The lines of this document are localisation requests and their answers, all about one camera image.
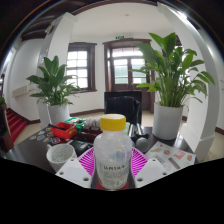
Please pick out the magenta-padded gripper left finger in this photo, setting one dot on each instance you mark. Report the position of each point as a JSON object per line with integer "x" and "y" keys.
{"x": 83, "y": 165}

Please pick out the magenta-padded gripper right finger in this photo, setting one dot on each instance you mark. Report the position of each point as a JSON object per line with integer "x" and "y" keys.
{"x": 141, "y": 163}

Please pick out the clear bottle with yellow cap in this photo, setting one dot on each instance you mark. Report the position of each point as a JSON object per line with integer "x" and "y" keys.
{"x": 112, "y": 156}

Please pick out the grey-headed microphone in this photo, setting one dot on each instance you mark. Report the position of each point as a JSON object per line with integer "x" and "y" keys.
{"x": 142, "y": 145}

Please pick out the white speckled mug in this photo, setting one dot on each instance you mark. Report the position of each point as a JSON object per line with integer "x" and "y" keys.
{"x": 60, "y": 155}

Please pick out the red plastic box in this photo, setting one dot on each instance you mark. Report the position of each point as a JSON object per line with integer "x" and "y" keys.
{"x": 63, "y": 130}

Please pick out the colourful sticker sheet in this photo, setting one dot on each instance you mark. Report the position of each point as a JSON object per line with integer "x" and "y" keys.
{"x": 43, "y": 136}

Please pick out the black office chair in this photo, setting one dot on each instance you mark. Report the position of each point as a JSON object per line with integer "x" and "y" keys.
{"x": 121, "y": 105}

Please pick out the small leafy plant white pot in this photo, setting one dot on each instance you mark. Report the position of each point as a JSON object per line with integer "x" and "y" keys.
{"x": 53, "y": 86}

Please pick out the large leafy plant white pot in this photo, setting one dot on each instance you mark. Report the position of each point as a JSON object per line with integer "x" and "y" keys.
{"x": 170, "y": 83}

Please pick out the dark wooden double door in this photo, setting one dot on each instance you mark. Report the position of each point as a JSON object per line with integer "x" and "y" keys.
{"x": 121, "y": 70}

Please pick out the dark-framed wide window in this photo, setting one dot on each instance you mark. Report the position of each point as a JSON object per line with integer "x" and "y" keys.
{"x": 80, "y": 66}

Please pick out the green exit sign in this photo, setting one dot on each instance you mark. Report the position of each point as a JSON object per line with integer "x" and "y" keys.
{"x": 119, "y": 37}

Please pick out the white wall radiator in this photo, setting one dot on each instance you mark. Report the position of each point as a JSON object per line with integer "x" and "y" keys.
{"x": 23, "y": 90}

